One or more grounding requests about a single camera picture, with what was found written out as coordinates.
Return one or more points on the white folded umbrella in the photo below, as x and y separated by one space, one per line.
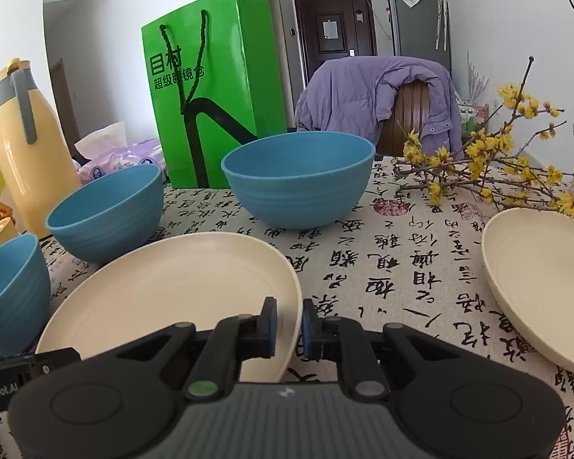
441 14

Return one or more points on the large blue bowl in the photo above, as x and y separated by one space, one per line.
296 191

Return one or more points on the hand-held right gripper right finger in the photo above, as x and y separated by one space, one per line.
310 332

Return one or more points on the grey refrigerator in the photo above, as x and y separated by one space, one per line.
418 24

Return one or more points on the yellow flower branch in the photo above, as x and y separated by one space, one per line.
478 158

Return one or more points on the purple tissue pack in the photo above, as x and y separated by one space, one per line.
119 160

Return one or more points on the purple jacket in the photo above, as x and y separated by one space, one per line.
344 91

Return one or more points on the dark brown door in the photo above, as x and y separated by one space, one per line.
335 28

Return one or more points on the cream plate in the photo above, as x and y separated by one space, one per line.
172 277
540 277

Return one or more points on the green paper bag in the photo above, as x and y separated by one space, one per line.
205 81

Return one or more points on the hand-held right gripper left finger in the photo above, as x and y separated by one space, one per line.
269 332

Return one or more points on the wooden chair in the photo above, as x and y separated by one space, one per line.
409 119

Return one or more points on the yellow thermos jug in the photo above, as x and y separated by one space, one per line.
33 172

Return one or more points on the small blue bowl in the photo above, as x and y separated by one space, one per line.
105 224
9 296

